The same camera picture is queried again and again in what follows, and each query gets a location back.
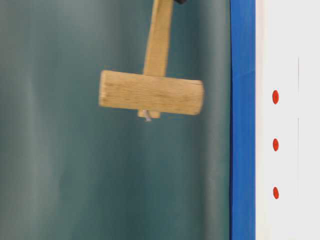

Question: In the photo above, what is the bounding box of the large white foam board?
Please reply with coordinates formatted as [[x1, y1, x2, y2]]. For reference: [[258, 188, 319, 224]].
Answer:
[[255, 0, 320, 240]]

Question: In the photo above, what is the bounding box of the wooden mallet hammer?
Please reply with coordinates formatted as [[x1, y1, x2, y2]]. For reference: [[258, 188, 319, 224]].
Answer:
[[98, 0, 205, 122]]

